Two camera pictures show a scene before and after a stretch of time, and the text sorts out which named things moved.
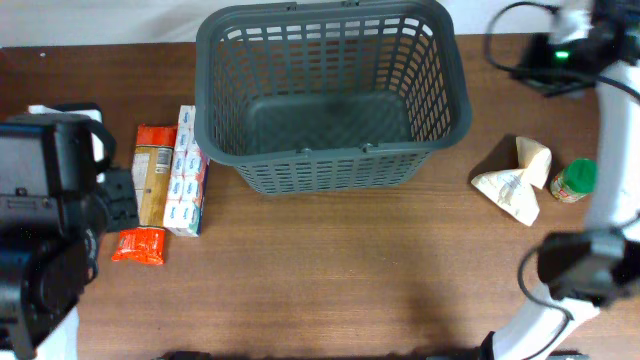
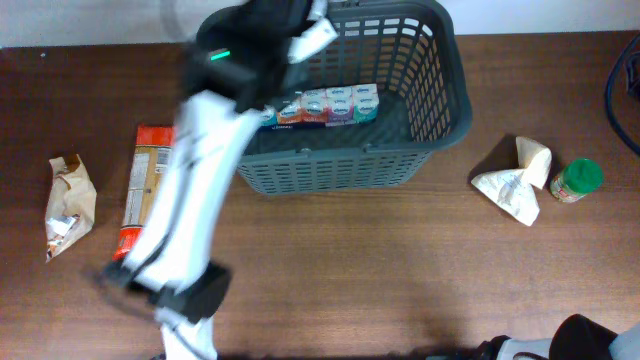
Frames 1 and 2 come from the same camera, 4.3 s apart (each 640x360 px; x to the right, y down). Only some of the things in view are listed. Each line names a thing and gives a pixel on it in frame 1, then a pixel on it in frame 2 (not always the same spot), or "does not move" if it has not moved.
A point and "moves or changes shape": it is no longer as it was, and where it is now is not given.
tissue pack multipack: x=188 y=181 moves or changes shape
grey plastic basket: x=326 y=96 does not move
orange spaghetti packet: x=152 y=160 does not move
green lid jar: x=575 y=180 does not move
